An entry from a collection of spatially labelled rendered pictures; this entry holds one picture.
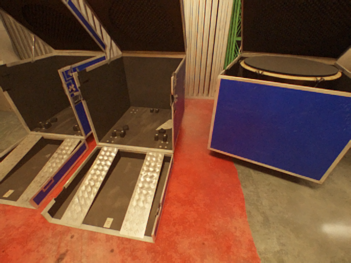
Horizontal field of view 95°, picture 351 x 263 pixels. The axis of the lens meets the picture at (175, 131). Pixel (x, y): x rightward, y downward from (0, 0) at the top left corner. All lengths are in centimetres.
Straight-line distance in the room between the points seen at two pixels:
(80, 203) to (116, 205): 30
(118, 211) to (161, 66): 178
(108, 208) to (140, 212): 29
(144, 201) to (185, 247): 46
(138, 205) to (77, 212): 50
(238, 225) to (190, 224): 37
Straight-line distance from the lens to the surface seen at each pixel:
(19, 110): 265
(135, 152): 187
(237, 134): 165
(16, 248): 182
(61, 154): 218
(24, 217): 195
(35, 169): 233
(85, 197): 172
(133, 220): 150
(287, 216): 178
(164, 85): 245
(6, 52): 376
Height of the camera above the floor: 134
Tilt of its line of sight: 34 degrees down
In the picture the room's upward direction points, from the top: straight up
